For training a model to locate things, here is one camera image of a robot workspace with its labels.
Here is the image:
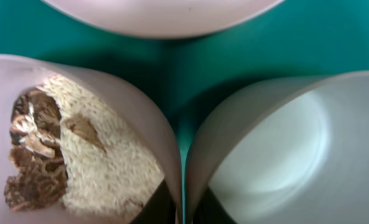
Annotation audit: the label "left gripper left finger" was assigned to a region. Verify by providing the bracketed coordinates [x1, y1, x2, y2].
[130, 180, 176, 224]

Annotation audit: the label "teal plastic tray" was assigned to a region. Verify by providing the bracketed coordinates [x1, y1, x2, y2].
[0, 0, 369, 224]

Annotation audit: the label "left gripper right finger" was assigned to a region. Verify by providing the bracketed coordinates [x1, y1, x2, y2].
[192, 188, 236, 224]

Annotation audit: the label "pink round plate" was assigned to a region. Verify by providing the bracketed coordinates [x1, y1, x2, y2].
[43, 0, 283, 39]

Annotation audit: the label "grey-white bowl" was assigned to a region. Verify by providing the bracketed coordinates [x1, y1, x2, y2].
[185, 70, 369, 223]

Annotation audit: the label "rice and meat leftovers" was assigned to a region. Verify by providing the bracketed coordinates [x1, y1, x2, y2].
[4, 75, 164, 223]

